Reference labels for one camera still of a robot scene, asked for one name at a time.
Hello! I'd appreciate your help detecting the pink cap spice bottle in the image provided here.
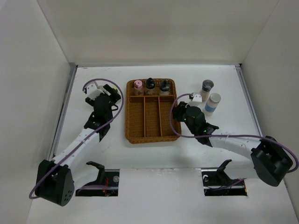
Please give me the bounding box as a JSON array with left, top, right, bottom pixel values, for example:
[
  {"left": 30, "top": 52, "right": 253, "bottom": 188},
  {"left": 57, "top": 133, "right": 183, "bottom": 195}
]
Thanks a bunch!
[{"left": 134, "top": 80, "right": 144, "bottom": 96}]

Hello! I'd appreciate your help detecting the grey cap bottle blue label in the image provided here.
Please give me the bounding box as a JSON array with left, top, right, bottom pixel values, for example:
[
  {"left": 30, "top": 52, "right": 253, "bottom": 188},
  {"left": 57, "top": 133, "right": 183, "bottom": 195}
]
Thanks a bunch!
[{"left": 204, "top": 93, "right": 221, "bottom": 116}]

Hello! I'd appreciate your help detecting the black spout bottle brown spice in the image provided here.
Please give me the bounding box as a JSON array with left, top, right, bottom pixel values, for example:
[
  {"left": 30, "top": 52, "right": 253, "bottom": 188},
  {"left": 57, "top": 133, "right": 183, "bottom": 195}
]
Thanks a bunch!
[{"left": 145, "top": 77, "right": 156, "bottom": 96}]

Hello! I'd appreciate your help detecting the dark cap tan spice bottle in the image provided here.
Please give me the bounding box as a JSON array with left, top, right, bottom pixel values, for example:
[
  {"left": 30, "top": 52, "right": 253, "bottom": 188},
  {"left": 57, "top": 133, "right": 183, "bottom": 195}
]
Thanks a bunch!
[{"left": 200, "top": 79, "right": 214, "bottom": 101}]

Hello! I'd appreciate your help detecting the black spout bottle white spice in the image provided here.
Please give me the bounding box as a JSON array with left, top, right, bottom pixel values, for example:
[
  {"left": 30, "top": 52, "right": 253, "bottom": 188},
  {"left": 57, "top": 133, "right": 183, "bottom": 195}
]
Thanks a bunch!
[{"left": 159, "top": 79, "right": 171, "bottom": 96}]

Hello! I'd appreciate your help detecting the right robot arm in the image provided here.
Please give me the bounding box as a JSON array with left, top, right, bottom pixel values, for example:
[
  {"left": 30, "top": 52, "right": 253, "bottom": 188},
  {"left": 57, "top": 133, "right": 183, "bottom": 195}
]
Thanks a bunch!
[{"left": 169, "top": 93, "right": 299, "bottom": 187}]

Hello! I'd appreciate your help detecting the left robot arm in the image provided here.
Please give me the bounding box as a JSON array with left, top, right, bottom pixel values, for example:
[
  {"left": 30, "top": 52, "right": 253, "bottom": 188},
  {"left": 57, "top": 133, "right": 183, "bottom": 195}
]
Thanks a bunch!
[{"left": 29, "top": 81, "right": 124, "bottom": 206}]

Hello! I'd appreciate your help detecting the brown wicker divided basket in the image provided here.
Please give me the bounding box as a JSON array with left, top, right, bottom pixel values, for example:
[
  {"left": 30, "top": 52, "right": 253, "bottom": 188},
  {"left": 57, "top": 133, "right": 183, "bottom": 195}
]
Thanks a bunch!
[{"left": 125, "top": 78, "right": 182, "bottom": 144}]

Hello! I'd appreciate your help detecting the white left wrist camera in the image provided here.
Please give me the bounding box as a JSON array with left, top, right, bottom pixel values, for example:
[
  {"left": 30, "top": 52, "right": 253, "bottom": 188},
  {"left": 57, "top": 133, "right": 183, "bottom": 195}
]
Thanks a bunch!
[{"left": 85, "top": 84, "right": 104, "bottom": 100}]

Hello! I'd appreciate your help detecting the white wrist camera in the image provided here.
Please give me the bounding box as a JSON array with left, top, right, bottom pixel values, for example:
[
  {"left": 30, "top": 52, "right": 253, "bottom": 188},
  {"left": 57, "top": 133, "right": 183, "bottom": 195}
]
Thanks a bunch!
[
  {"left": 188, "top": 92, "right": 202, "bottom": 107},
  {"left": 85, "top": 84, "right": 104, "bottom": 100}
]

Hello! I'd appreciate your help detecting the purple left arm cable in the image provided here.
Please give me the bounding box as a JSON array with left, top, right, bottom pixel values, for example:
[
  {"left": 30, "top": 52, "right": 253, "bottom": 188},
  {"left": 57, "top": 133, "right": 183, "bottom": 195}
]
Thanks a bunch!
[{"left": 28, "top": 78, "right": 124, "bottom": 199}]

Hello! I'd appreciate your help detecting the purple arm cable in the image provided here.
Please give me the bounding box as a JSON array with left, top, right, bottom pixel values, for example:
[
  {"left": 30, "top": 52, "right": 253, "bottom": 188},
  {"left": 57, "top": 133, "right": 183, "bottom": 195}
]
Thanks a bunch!
[
  {"left": 28, "top": 78, "right": 124, "bottom": 199},
  {"left": 168, "top": 93, "right": 299, "bottom": 189}
]

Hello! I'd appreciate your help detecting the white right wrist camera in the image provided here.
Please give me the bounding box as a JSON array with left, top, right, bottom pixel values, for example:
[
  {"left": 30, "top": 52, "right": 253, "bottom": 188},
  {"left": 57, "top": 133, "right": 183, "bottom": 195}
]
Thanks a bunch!
[{"left": 188, "top": 92, "right": 202, "bottom": 107}]

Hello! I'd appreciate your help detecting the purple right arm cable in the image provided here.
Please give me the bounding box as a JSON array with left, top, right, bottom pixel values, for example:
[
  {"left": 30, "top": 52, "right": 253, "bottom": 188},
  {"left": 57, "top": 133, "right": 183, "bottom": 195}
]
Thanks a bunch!
[{"left": 168, "top": 93, "right": 299, "bottom": 189}]

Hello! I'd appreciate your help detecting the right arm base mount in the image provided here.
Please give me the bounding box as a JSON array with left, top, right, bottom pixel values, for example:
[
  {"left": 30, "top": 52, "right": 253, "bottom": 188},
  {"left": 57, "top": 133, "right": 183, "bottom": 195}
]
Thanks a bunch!
[{"left": 201, "top": 160, "right": 247, "bottom": 196}]

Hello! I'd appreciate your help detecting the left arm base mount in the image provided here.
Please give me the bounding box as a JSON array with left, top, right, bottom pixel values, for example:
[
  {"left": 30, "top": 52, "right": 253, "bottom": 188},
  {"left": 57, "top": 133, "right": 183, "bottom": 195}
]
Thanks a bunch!
[{"left": 75, "top": 161, "right": 120, "bottom": 197}]

